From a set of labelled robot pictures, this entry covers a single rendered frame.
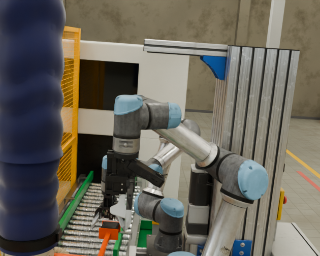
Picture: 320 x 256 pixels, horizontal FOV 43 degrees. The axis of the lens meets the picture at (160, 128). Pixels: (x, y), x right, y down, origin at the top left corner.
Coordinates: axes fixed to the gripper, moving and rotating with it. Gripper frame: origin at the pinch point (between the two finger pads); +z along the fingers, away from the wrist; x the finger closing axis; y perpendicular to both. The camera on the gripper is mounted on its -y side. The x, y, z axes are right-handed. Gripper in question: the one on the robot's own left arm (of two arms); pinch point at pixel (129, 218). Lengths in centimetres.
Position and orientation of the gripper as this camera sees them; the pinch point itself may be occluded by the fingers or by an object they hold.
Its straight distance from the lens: 118.6
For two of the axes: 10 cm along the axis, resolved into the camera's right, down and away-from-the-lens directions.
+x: 0.3, 2.1, -9.8
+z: -0.7, 9.8, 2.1
